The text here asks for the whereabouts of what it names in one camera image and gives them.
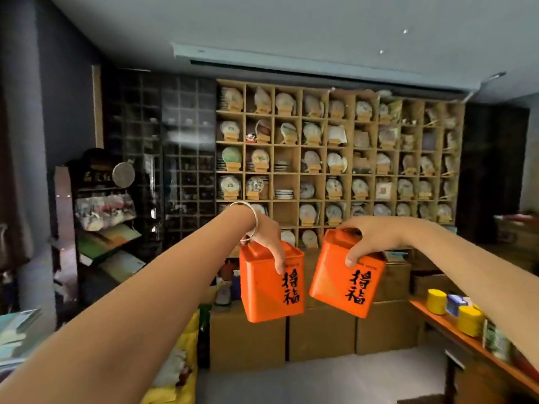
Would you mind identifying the person's right hand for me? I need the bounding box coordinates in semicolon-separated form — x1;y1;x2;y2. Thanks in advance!
336;216;408;268

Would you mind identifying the person's left hand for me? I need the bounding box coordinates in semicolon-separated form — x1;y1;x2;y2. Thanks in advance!
251;211;288;275

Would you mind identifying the orange square tea tin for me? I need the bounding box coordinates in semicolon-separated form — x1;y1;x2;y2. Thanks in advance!
239;240;306;324
309;228;387;320

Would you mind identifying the person's left forearm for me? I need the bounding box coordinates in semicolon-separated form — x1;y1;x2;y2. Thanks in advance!
0;206;256;404

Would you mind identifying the person's right forearm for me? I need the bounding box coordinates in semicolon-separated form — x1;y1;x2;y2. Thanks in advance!
400;219;539;371

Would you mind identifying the small cardboard box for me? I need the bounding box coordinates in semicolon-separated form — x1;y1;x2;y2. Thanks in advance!
374;262;413;303

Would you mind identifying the large cardboard box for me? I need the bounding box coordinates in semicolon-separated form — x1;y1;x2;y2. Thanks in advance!
209;302;287;372
355;299;418;356
288;306;357;362

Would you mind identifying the flat brown cardboard box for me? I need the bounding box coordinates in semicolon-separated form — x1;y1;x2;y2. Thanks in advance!
412;271;465;298

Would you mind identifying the display of round tea cakes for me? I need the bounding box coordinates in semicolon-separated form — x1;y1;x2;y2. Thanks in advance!
218;86;459;250

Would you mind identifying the yellow round tin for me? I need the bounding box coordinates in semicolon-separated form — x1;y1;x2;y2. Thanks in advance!
426;289;447;315
456;306;485;338

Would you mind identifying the dark green glass bottle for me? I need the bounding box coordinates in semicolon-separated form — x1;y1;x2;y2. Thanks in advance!
197;304;211;369

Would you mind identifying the blue and white packet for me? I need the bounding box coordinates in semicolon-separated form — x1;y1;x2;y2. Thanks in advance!
445;294;475;318

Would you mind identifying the black lattice shelf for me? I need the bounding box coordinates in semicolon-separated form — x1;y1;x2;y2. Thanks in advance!
103;68;218;250

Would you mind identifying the orange wooden side table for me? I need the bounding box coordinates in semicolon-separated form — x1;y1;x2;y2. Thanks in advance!
410;298;539;404

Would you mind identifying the yellow plastic bag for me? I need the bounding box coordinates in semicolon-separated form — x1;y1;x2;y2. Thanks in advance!
140;310;201;404

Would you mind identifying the pale green booklet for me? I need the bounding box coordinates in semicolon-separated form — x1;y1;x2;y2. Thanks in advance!
99;251;146;284

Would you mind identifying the box with red lid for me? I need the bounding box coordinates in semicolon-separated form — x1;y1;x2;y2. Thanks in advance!
494;213;539;251

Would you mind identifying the green and white packet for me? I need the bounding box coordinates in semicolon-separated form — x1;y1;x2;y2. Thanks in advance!
483;320;513;363

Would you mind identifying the clear bag of packets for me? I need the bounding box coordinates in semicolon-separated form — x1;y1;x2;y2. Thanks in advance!
74;194;137;232

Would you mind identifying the white projector screen housing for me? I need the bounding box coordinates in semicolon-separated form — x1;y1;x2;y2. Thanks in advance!
171;42;481;91

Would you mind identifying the black display rack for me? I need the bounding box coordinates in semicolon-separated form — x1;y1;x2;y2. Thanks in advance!
54;148;147;308

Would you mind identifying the grey curtain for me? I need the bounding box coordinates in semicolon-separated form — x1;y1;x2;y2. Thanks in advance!
0;0;57;329

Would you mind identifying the stack of magazines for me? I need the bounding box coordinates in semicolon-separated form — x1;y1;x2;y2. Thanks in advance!
0;308;44;368

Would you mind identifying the silver bangle bracelet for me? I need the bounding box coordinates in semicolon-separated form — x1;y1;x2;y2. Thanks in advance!
229;200;259;245

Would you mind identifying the wooden cubby wall shelf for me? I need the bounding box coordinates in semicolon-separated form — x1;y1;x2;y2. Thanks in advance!
215;78;466;259

